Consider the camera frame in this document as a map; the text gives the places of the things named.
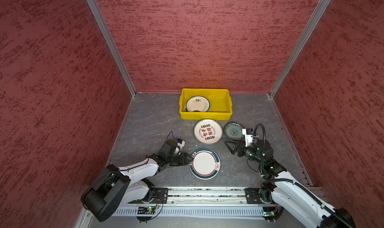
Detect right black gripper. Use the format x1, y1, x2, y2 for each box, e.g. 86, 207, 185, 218
224, 139, 264, 165

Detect small teal patterned plate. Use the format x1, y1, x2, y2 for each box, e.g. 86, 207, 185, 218
224, 122, 245, 141

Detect large white plate green rim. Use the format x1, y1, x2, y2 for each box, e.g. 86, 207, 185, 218
190, 148, 221, 180

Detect white plate red characters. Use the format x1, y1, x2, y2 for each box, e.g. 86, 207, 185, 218
194, 119, 223, 145

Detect cream plate dark brush mark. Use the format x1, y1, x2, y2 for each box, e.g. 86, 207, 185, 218
185, 96, 211, 112

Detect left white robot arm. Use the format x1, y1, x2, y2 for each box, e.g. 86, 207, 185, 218
81, 139, 193, 222

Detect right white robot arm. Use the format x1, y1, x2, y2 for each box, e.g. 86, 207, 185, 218
225, 141, 356, 228

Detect yellow plastic bin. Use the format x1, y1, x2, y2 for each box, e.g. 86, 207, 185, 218
179, 88, 233, 121

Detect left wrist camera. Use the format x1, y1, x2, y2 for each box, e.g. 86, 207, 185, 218
174, 139, 185, 154

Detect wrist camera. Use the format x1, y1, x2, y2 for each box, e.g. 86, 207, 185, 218
174, 139, 185, 154
242, 129, 259, 147

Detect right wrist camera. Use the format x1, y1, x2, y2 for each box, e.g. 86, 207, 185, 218
242, 129, 259, 147

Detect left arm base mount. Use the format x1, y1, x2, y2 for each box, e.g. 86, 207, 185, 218
148, 188, 169, 204

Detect aluminium mounting rail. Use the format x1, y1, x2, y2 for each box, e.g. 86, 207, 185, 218
111, 187, 278, 223

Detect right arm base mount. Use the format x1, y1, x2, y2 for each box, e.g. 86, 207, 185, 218
245, 188, 272, 204

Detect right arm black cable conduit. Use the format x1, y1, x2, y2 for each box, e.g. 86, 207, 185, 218
246, 123, 355, 228

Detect right aluminium corner post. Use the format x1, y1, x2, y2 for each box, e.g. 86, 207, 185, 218
269, 0, 331, 99

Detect aluminium corner post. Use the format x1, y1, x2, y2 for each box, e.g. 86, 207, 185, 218
86, 0, 137, 98
269, 0, 331, 99

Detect left aluminium corner post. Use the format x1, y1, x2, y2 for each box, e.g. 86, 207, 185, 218
86, 0, 137, 98

